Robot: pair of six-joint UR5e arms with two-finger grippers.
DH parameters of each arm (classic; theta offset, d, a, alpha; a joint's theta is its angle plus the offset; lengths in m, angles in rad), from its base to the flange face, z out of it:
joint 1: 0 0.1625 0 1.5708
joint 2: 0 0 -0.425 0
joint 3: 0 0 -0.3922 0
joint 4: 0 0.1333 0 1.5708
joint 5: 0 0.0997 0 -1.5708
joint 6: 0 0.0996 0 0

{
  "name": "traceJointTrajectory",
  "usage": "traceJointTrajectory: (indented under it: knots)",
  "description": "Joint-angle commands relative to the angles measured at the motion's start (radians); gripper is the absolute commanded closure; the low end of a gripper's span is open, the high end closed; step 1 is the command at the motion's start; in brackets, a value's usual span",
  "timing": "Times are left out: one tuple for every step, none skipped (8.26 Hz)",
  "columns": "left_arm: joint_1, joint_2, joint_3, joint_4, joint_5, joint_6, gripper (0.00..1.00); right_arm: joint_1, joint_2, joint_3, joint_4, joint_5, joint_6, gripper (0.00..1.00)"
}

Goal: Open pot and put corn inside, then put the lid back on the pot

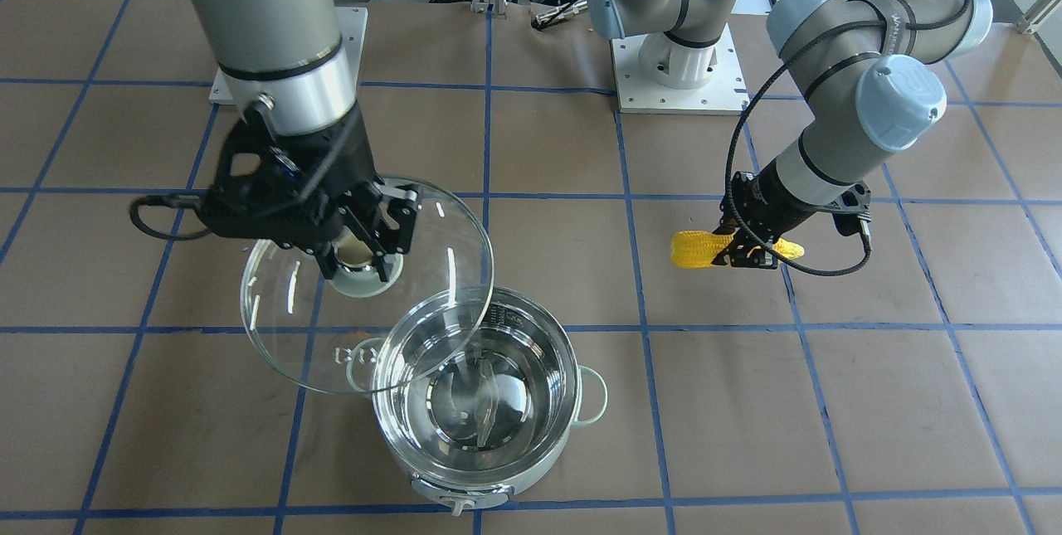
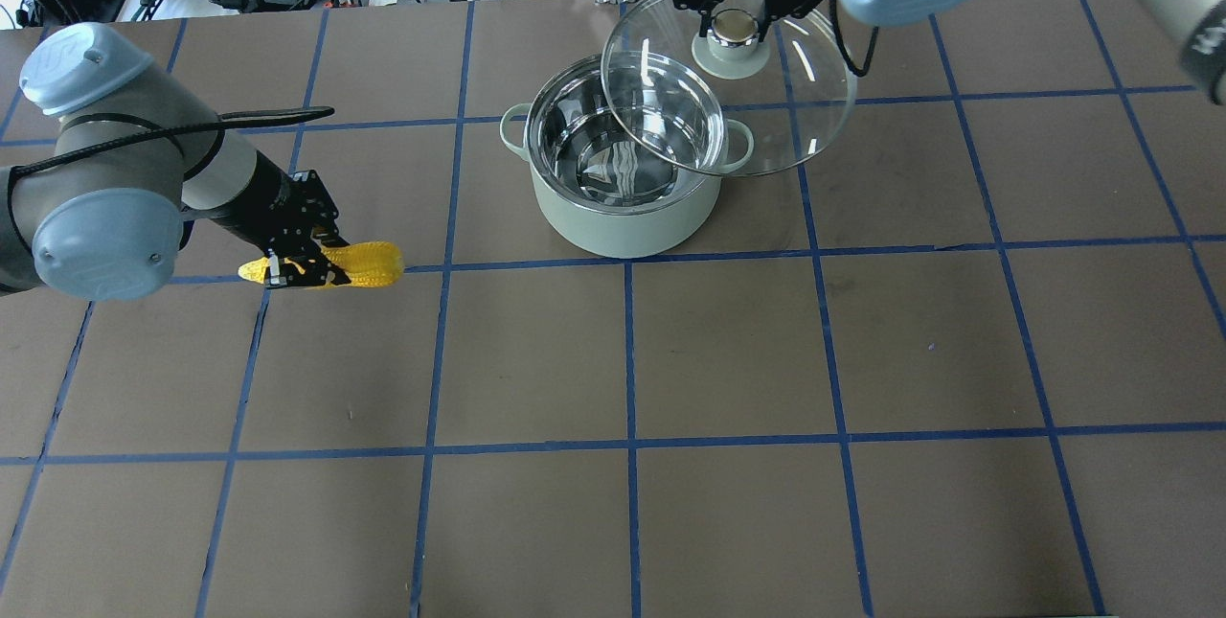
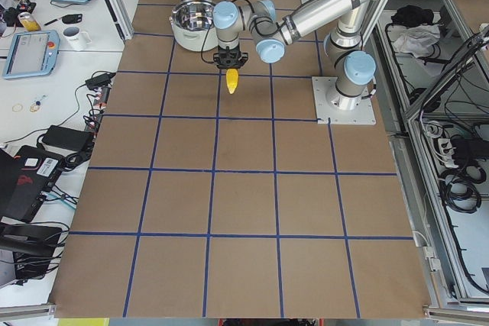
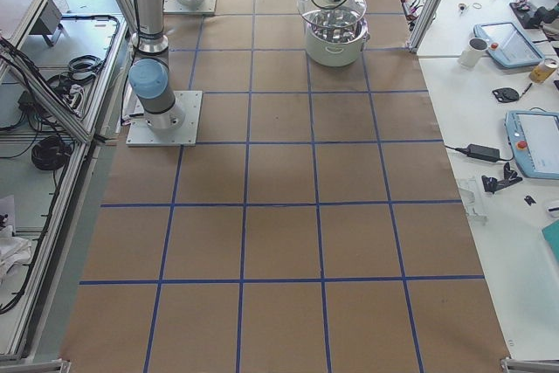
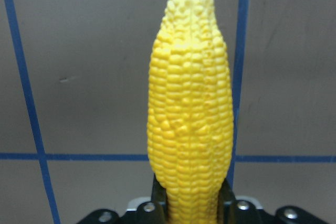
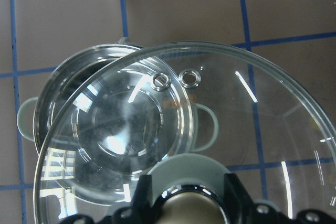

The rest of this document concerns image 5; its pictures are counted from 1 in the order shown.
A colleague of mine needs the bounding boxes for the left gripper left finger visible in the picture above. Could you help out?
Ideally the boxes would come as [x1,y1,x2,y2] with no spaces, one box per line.
[78,177,167,223]

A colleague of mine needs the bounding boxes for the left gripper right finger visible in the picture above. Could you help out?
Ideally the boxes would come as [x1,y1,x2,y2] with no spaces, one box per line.
[217,180,326,224]

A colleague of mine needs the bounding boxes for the yellow corn cob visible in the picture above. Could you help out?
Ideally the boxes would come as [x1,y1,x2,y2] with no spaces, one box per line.
[147,0,234,223]

